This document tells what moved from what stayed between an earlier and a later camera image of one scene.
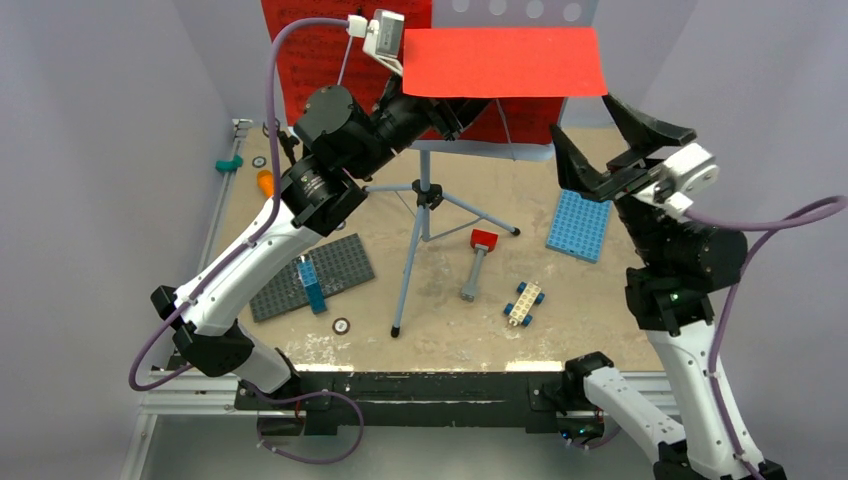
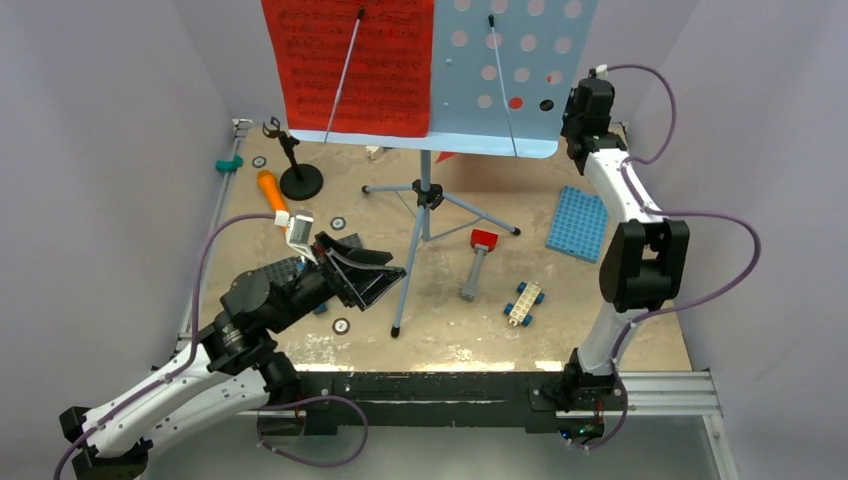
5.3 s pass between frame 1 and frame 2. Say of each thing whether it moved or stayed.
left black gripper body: moved
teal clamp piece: stayed
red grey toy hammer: stayed
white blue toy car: stayed
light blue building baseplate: stayed
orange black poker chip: stayed
